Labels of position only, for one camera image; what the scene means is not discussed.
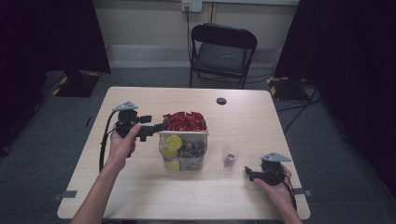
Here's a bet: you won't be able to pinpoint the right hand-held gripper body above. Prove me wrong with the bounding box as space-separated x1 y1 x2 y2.
261 151 292 187

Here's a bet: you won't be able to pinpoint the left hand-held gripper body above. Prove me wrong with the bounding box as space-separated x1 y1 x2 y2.
112 101 141 139

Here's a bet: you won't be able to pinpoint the clear glass cup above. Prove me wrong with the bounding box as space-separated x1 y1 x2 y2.
220 143 243 171

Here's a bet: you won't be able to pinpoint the pile of dark dried fruit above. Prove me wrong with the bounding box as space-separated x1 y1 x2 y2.
177 139 207 159

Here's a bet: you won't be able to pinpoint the clear plastic compartment container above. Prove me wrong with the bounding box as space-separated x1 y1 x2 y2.
158 117 210 172

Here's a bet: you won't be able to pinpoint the person's right hand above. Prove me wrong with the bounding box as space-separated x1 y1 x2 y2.
253 163 296 208

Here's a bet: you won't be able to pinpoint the person's left hand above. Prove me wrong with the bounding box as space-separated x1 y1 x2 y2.
106 123 143 171

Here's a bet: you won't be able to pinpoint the dried lemon slice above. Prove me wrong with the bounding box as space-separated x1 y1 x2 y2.
163 159 181 172
164 134 184 152
161 147 178 159

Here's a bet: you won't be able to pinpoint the grey tape strip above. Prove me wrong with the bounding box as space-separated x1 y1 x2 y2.
293 187 314 198
52 189 78 202

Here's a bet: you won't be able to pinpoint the black stand base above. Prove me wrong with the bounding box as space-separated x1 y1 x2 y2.
55 70 102 98
266 76 313 102

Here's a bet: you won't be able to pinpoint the black folding chair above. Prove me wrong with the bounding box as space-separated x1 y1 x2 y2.
188 22 259 91

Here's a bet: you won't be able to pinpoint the black curtain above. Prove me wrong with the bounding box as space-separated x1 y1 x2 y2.
0 0 112 157
275 0 396 200

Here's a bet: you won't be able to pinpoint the right hand-held gripper cable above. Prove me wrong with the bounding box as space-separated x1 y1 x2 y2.
279 177 298 213

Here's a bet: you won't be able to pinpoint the hand-held gripper cable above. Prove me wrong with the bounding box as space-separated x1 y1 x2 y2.
98 109 121 173
279 177 298 213

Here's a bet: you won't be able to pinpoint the left hand-held gripper cable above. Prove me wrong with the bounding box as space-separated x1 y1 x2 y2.
98 109 121 173

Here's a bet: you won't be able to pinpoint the black floor cables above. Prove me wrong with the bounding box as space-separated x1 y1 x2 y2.
275 85 322 135

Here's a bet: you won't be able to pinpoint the black wall socket cable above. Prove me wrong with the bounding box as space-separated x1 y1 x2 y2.
185 6 193 64

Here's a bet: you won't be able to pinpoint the white wall socket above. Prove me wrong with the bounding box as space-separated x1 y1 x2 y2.
181 0 204 14

